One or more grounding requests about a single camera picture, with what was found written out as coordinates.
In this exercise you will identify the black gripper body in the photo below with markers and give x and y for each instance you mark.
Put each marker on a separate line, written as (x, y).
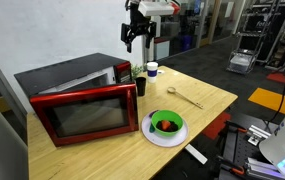
(137, 20)

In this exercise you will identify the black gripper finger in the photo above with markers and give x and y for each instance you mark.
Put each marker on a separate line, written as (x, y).
(128, 33)
(151, 31)

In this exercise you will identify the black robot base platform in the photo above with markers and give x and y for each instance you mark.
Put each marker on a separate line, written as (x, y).
(238, 150)

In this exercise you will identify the white paper cup blue band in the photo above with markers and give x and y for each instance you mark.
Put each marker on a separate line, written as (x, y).
(152, 71)

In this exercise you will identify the black plastic cup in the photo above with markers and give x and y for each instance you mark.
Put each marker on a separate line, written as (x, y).
(141, 87)

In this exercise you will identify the bright green plastic bowl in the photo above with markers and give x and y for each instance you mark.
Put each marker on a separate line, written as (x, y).
(175, 116)

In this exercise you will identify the white cabinet red top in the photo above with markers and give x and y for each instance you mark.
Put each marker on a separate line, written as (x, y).
(162, 50)

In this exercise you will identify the small potted green plant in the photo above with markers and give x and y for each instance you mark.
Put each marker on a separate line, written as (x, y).
(137, 70)

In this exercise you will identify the wooden spoon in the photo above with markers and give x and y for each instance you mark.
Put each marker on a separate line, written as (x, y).
(185, 97)

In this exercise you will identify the purple toy grapes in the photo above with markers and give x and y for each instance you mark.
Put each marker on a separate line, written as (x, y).
(153, 114)

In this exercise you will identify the orange toy carrot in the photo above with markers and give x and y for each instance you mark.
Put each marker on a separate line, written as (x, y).
(165, 125)

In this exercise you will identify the teal toy piece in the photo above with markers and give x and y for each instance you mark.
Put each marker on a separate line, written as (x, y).
(151, 128)

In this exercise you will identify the dark toy food pieces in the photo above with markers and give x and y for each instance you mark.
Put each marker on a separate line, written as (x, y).
(174, 127)

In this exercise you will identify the pale lavender round plate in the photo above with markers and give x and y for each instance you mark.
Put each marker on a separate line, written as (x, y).
(167, 140)

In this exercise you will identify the red floor mat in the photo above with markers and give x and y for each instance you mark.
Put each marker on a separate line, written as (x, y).
(217, 126)
(282, 79)

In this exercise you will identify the orange black clamp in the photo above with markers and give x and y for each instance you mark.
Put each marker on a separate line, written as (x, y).
(238, 171)
(235, 127)

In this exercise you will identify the white bar under table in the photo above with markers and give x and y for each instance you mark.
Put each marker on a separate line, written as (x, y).
(196, 154)

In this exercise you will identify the yellow floor mat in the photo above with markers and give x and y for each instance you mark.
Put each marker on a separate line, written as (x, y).
(272, 100)

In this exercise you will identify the aluminium extrusion piece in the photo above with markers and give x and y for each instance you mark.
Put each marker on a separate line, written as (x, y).
(259, 134)

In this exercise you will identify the grey flat panel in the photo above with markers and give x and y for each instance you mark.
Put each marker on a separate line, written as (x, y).
(0, 146)

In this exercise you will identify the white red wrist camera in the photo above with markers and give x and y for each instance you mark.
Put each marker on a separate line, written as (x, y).
(157, 8)

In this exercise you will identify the grey metal frame beam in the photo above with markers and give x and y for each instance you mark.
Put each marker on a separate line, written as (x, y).
(2, 86)

